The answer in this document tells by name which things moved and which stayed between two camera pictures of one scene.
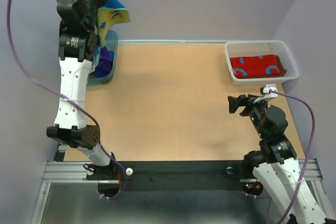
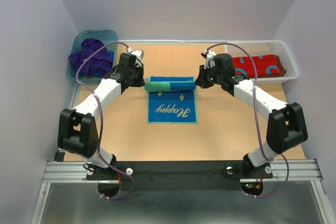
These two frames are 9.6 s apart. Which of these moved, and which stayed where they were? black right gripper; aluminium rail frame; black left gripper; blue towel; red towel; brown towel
Moved: blue towel; black left gripper; black right gripper
Stayed: red towel; aluminium rail frame; brown towel
